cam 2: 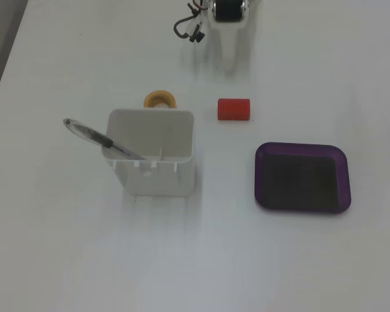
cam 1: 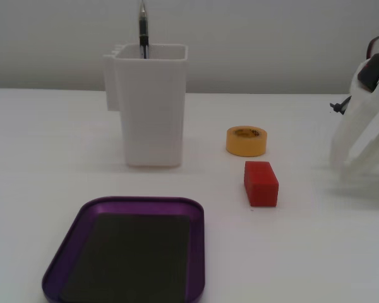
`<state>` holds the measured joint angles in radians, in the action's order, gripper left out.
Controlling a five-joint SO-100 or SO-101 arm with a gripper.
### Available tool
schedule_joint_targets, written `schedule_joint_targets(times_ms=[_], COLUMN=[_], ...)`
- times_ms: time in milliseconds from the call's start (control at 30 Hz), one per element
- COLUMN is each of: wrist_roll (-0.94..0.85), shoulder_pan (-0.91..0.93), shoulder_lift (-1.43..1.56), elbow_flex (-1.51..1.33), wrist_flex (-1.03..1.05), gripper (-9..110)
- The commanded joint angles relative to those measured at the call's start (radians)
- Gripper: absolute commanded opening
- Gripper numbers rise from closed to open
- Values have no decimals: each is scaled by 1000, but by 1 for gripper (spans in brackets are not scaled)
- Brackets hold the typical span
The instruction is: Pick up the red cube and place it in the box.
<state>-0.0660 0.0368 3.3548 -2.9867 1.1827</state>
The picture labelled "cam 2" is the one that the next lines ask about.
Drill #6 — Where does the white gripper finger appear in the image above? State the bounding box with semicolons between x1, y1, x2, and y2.
211;19;248;77

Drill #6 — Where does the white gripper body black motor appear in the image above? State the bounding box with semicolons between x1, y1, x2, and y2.
211;0;248;24

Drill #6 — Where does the red cube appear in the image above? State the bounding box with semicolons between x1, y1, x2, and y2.
217;97;250;122

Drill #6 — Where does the white pen holder box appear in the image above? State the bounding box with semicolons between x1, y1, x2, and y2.
100;109;196;198

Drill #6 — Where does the orange tape roll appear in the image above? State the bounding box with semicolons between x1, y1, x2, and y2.
143;90;178;110

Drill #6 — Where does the black tray liner mat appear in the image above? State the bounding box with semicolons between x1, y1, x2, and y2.
262;153;341;209

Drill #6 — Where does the black ballpoint pen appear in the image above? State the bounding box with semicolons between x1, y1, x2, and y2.
62;118;147;161

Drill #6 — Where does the purple tray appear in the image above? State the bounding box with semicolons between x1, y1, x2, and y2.
254;141;352;215

